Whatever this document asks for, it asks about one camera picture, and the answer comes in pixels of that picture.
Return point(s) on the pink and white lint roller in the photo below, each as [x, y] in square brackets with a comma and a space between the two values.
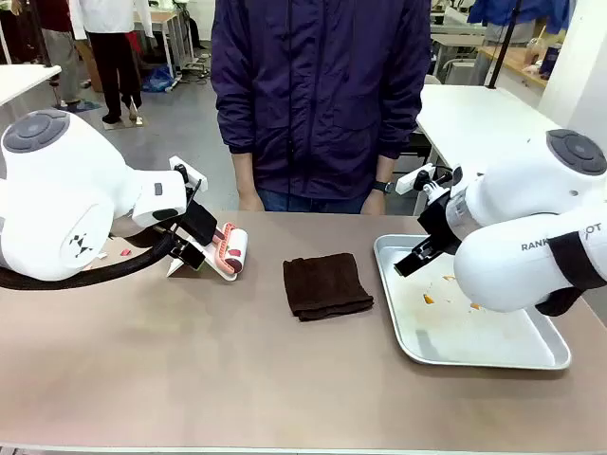
[237, 242]

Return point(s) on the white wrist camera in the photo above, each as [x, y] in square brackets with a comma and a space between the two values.
[408, 182]
[196, 176]

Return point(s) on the person's left hand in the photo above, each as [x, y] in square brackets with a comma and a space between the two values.
[374, 204]

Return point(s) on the small white table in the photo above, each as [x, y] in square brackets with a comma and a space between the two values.
[23, 80]

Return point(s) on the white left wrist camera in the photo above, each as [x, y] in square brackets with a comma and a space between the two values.
[196, 176]

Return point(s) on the dark brown cloth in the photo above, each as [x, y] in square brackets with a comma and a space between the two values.
[327, 284]

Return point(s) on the blue plastic bag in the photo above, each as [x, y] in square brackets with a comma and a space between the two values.
[159, 79]

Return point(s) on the blue jeans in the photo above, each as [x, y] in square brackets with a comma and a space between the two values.
[308, 204]

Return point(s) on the wooden top workbench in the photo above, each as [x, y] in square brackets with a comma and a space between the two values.
[517, 61]

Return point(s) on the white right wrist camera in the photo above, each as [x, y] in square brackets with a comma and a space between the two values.
[408, 182]

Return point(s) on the person in purple jacket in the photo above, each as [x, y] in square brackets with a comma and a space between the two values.
[322, 95]

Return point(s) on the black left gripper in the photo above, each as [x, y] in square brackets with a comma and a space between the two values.
[199, 225]

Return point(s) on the black pole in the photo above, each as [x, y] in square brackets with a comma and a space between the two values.
[503, 42]

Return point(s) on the metal tray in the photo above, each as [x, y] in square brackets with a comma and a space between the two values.
[450, 332]

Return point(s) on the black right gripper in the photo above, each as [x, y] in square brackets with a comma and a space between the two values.
[438, 223]

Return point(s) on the person's right forearm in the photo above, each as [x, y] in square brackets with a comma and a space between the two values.
[244, 173]

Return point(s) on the person's right hand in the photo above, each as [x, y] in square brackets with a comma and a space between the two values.
[249, 201]

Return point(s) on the clear plastic cup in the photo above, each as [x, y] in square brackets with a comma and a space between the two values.
[533, 51]

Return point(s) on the black wristwatch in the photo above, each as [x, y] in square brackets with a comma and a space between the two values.
[383, 186]

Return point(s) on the dark blue box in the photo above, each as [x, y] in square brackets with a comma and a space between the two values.
[550, 60]

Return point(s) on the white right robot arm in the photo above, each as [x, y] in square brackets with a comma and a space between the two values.
[512, 199]

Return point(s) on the large white table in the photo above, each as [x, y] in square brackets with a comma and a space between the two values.
[474, 118]

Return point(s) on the person's left forearm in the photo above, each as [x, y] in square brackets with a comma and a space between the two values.
[386, 168]

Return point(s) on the cardboard floor base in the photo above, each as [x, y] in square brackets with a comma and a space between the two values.
[124, 123]

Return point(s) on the figure in white coat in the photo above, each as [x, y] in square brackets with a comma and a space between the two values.
[109, 14]

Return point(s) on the white folded stand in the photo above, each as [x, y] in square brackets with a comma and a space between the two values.
[178, 269]

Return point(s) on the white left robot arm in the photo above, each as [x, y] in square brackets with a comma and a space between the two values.
[57, 189]

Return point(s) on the blue floor mat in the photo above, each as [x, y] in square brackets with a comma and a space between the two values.
[78, 105]

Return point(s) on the person in beige trousers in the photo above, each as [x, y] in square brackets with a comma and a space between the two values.
[64, 52]

